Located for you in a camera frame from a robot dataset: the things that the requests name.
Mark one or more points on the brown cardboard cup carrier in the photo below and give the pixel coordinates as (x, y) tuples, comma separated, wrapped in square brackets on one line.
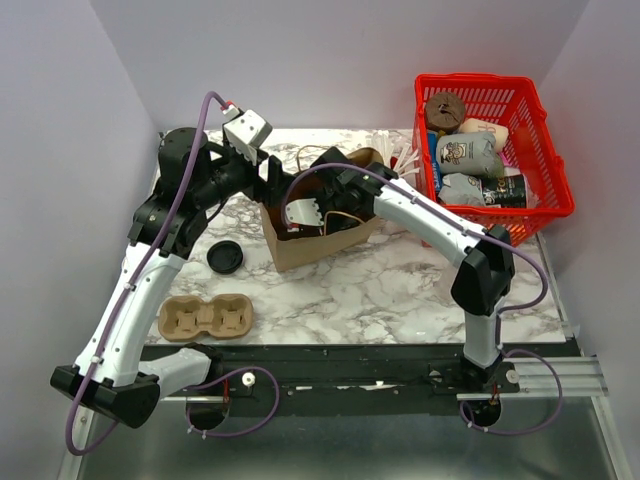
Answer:
[(186, 318)]

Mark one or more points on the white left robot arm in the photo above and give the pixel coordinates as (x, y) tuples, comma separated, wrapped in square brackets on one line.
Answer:
[(195, 175)]

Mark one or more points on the blue snack box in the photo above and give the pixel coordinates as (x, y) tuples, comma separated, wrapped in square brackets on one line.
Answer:
[(432, 139)]

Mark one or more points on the beige wrapped roll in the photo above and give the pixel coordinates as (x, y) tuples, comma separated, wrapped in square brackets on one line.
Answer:
[(474, 125)]

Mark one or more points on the brown paper bag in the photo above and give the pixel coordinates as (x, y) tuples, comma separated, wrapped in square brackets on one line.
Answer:
[(292, 249)]

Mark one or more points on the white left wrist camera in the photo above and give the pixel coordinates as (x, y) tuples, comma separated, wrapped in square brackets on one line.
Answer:
[(245, 131)]

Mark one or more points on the grey coffee bag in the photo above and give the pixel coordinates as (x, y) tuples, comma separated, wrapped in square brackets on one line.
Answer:
[(471, 154)]

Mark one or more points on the black coffee cup lid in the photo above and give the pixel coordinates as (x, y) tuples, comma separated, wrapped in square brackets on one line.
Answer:
[(225, 257)]

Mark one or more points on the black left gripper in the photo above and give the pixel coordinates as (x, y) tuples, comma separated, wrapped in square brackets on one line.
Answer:
[(277, 183)]

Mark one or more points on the grey crumpled pouch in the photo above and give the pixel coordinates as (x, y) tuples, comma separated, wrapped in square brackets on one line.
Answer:
[(461, 189)]

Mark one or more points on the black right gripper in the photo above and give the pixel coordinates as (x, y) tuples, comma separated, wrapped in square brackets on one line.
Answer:
[(329, 227)]

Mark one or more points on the red cup with straws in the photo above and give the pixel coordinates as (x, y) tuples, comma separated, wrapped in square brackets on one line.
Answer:
[(397, 152)]

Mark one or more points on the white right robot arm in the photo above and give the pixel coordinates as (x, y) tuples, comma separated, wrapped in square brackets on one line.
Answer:
[(484, 263)]

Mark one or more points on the black mounting base rail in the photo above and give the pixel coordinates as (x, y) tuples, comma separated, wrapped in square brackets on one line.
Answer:
[(353, 380)]

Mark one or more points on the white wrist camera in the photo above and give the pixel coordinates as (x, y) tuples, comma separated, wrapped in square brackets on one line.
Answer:
[(303, 213), (245, 131)]

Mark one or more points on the black coffee bag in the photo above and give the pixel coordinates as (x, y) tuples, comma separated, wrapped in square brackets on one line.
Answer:
[(505, 192)]

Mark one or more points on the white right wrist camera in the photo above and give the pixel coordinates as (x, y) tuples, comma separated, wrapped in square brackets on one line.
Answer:
[(303, 213)]

